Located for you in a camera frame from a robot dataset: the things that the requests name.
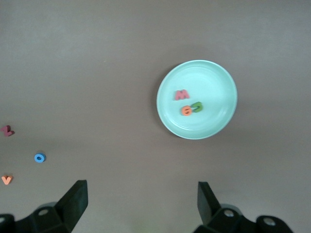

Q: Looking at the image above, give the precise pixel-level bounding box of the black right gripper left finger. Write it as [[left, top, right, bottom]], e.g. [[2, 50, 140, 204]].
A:
[[0, 180, 88, 233]]

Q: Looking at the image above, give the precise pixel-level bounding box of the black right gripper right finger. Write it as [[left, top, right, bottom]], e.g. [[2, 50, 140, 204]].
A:
[[193, 181, 294, 233]]

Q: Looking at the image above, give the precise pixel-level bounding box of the orange foam letter e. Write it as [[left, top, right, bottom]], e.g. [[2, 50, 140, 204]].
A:
[[180, 105, 194, 117]]

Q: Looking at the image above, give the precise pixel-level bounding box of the green foam letter u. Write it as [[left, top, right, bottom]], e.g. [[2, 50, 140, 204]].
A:
[[190, 101, 204, 114]]

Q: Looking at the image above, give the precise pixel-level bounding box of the pink foam letter w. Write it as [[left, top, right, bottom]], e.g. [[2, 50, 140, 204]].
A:
[[173, 89, 190, 101]]

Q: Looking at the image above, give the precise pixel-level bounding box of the blue foam letter o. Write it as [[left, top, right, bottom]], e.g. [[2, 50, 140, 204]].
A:
[[34, 152, 47, 164]]

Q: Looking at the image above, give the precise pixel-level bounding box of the orange foam letter v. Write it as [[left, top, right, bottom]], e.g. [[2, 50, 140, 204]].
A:
[[0, 175, 14, 186]]

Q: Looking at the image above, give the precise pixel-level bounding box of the dark red foam letter z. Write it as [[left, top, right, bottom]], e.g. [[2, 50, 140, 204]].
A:
[[0, 125, 15, 137]]

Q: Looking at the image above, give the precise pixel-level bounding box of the light green plate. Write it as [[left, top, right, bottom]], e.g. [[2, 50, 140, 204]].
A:
[[155, 59, 238, 140]]

